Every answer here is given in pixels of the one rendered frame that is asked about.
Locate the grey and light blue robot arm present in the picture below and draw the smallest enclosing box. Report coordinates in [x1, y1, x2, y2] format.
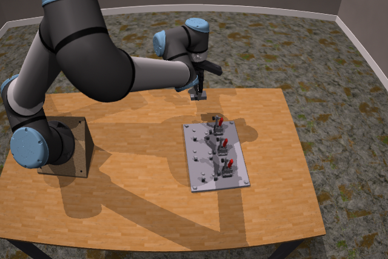
[1, 0, 222, 169]

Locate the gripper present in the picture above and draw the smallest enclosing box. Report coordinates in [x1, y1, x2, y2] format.
[188, 61, 204, 101]

